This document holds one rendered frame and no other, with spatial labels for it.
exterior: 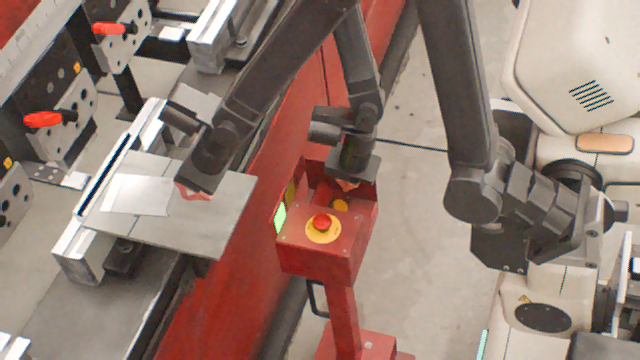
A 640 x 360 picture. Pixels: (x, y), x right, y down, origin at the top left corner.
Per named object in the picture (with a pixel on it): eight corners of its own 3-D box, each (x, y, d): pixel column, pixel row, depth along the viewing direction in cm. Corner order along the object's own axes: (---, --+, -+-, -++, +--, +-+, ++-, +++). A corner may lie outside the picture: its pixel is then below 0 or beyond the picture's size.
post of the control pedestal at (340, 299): (357, 367, 216) (339, 254, 173) (337, 361, 217) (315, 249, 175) (363, 349, 219) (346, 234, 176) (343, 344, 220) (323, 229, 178)
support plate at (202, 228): (218, 261, 136) (217, 258, 135) (83, 228, 143) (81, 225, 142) (258, 180, 146) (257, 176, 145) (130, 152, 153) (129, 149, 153)
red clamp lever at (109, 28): (106, 24, 125) (139, 24, 135) (83, 20, 127) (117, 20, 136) (105, 36, 126) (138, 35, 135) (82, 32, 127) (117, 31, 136)
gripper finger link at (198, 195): (161, 199, 133) (175, 174, 126) (179, 166, 138) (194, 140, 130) (198, 219, 135) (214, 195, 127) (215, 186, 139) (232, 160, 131)
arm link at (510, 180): (534, 210, 106) (541, 177, 109) (473, 169, 103) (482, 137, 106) (489, 231, 113) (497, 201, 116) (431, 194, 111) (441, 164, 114)
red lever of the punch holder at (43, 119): (38, 117, 114) (79, 110, 123) (13, 112, 115) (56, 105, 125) (37, 130, 115) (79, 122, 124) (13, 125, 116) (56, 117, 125)
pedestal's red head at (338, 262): (353, 289, 168) (346, 240, 154) (281, 272, 172) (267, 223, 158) (379, 213, 179) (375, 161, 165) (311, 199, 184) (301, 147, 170)
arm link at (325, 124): (379, 108, 143) (380, 86, 151) (315, 95, 143) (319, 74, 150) (365, 164, 150) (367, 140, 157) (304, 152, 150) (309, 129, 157)
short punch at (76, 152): (73, 178, 139) (53, 142, 131) (63, 176, 139) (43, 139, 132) (102, 136, 144) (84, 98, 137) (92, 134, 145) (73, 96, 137)
